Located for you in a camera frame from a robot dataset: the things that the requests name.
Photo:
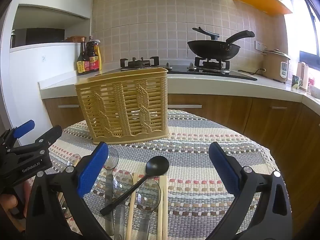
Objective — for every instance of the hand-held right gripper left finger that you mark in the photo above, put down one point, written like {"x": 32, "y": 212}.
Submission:
{"x": 92, "y": 170}

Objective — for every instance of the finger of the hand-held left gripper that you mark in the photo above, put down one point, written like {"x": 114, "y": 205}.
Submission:
{"x": 23, "y": 127}
{"x": 50, "y": 135}

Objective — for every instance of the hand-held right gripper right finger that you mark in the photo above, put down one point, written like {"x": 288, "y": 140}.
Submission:
{"x": 223, "y": 170}

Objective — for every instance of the wooden chopstick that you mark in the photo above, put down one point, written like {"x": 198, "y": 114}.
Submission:
{"x": 165, "y": 217}
{"x": 131, "y": 205}
{"x": 160, "y": 217}
{"x": 60, "y": 196}

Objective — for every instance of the yellow woven plastic utensil basket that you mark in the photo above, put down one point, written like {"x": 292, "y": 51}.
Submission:
{"x": 125, "y": 105}

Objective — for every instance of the person's left hand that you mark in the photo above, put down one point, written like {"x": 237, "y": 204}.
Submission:
{"x": 8, "y": 202}

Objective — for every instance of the clear plastic spoon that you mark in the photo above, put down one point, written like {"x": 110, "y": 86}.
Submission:
{"x": 150, "y": 192}
{"x": 122, "y": 180}

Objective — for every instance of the striped woven tablecloth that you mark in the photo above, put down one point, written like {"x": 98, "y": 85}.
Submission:
{"x": 195, "y": 150}

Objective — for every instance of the wooden base cabinets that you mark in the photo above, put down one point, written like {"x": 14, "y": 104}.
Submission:
{"x": 225, "y": 115}

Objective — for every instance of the black plastic spoon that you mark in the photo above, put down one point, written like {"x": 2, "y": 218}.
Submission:
{"x": 157, "y": 166}

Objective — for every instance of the dark soy sauce bottle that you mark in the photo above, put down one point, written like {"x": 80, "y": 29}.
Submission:
{"x": 81, "y": 57}

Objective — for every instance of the white kitchen countertop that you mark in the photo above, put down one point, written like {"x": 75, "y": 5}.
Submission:
{"x": 250, "y": 85}

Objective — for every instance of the yellow bottle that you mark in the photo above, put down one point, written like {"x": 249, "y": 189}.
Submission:
{"x": 99, "y": 57}

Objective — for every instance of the black glass gas stove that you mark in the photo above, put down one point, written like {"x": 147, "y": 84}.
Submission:
{"x": 180, "y": 68}

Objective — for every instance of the patterned ceramic cup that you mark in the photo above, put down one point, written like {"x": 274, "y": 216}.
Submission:
{"x": 296, "y": 81}

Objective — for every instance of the beige rice cooker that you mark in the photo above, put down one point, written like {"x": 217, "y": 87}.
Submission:
{"x": 273, "y": 65}

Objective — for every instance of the black wok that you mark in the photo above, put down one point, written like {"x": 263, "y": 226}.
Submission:
{"x": 212, "y": 48}

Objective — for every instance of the pink electric kettle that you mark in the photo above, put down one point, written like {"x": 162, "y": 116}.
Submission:
{"x": 304, "y": 76}

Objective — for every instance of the black cooking spatula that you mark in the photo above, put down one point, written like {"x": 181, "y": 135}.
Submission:
{"x": 205, "y": 32}

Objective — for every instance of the window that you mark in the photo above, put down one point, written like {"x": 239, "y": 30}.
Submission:
{"x": 305, "y": 30}

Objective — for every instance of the white wall outlet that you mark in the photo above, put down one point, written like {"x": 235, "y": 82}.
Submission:
{"x": 260, "y": 45}

